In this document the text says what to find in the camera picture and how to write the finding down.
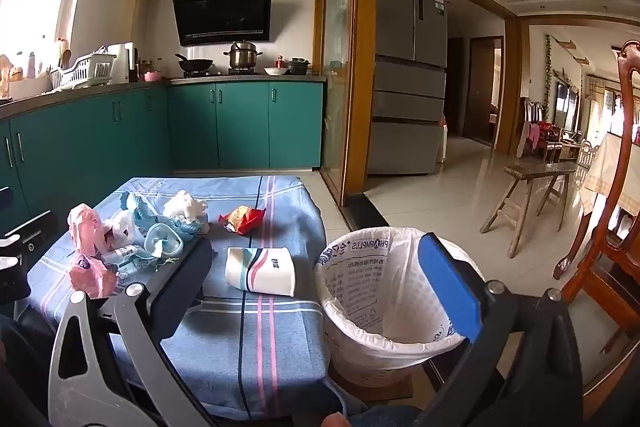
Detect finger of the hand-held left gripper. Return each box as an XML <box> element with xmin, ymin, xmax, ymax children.
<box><xmin>4</xmin><ymin>212</ymin><xmax>61</xmax><ymax>264</ymax></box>
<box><xmin>0</xmin><ymin>257</ymin><xmax>32</xmax><ymax>304</ymax></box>

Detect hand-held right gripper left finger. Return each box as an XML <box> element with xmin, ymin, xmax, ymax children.
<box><xmin>47</xmin><ymin>234</ymin><xmax>221</xmax><ymax>427</ymax></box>

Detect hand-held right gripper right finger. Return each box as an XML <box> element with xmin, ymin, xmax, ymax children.
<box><xmin>415</xmin><ymin>231</ymin><xmax>601</xmax><ymax>427</ymax></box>

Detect blue face mask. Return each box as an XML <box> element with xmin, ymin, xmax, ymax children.
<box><xmin>144</xmin><ymin>222</ymin><xmax>187</xmax><ymax>260</ymax></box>

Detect striped white paper cup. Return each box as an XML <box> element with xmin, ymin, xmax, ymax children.
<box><xmin>223</xmin><ymin>247</ymin><xmax>297</xmax><ymax>297</ymax></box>

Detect white plastic bag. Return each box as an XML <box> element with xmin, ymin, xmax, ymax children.
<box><xmin>102</xmin><ymin>209</ymin><xmax>144</xmax><ymax>248</ymax></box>

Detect bin with white plastic liner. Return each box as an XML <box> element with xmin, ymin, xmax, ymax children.
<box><xmin>314</xmin><ymin>227</ymin><xmax>483</xmax><ymax>390</ymax></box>

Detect red snack wrapper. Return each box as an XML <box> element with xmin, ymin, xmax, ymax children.
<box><xmin>217</xmin><ymin>205</ymin><xmax>265</xmax><ymax>236</ymax></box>

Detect pink plastic bag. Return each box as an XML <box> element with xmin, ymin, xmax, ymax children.
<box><xmin>67</xmin><ymin>204</ymin><xmax>108</xmax><ymax>254</ymax></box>

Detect small white printed packet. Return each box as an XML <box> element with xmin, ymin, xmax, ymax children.
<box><xmin>102</xmin><ymin>244</ymin><xmax>143</xmax><ymax>264</ymax></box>

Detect pink packet with round logo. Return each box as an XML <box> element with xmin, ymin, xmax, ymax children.
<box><xmin>69</xmin><ymin>252</ymin><xmax>119</xmax><ymax>299</ymax></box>

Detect crumpled white tissue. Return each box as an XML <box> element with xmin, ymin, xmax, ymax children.
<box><xmin>163</xmin><ymin>190</ymin><xmax>209</xmax><ymax>226</ymax></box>

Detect light blue textured cloth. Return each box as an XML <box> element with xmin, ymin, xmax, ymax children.
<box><xmin>119</xmin><ymin>191</ymin><xmax>211</xmax><ymax>238</ymax></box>

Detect blue striped tablecloth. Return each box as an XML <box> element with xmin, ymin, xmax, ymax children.
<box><xmin>22</xmin><ymin>174</ymin><xmax>341</xmax><ymax>423</ymax></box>

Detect brown wooden stool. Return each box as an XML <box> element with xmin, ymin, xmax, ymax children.
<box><xmin>327</xmin><ymin>372</ymin><xmax>416</xmax><ymax>402</ymax></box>

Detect row of small bottles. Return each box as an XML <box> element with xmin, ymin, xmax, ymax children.
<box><xmin>12</xmin><ymin>38</ymin><xmax>73</xmax><ymax>80</ymax></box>

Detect wooden bench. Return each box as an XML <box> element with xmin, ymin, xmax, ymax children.
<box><xmin>480</xmin><ymin>162</ymin><xmax>578</xmax><ymax>259</ymax></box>

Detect white dish rack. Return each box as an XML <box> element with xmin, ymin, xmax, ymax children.
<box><xmin>50</xmin><ymin>53</ymin><xmax>117</xmax><ymax>90</ymax></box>

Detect carved wooden chair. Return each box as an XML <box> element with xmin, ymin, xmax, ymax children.
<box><xmin>552</xmin><ymin>39</ymin><xmax>640</xmax><ymax>403</ymax></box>

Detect wooden chair with pink cloth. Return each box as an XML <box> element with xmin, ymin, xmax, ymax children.
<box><xmin>517</xmin><ymin>97</ymin><xmax>566</xmax><ymax>162</ymax></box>

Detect teal base cabinets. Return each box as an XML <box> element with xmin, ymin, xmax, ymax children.
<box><xmin>0</xmin><ymin>82</ymin><xmax>326</xmax><ymax>238</ymax></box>

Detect white electric kettle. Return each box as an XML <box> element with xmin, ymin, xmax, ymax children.
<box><xmin>107</xmin><ymin>43</ymin><xmax>136</xmax><ymax>84</ymax></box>

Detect dark wooden door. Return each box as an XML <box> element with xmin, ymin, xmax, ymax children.
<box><xmin>462</xmin><ymin>37</ymin><xmax>503</xmax><ymax>148</ymax></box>

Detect dining table with checked cloth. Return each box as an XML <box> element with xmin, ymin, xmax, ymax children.
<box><xmin>580</xmin><ymin>132</ymin><xmax>640</xmax><ymax>218</ymax></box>

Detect silver refrigerator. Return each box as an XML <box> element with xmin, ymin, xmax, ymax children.
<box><xmin>367</xmin><ymin>0</ymin><xmax>448</xmax><ymax>176</ymax></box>

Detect gas stove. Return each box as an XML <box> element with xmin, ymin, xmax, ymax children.
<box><xmin>182</xmin><ymin>68</ymin><xmax>261</xmax><ymax>78</ymax></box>

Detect black wok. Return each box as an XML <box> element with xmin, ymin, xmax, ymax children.
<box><xmin>175</xmin><ymin>53</ymin><xmax>215</xmax><ymax>75</ymax></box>

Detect green vine garland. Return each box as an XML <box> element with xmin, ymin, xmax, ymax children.
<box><xmin>544</xmin><ymin>34</ymin><xmax>554</xmax><ymax>122</ymax></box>

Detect steel stock pot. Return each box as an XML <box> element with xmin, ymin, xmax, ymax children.
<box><xmin>223</xmin><ymin>41</ymin><xmax>263</xmax><ymax>70</ymax></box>

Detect wood framed glass sliding door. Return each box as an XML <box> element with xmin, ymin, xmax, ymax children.
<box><xmin>314</xmin><ymin>0</ymin><xmax>377</xmax><ymax>208</ymax></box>

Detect black range hood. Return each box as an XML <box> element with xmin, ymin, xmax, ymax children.
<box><xmin>171</xmin><ymin>0</ymin><xmax>273</xmax><ymax>48</ymax></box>

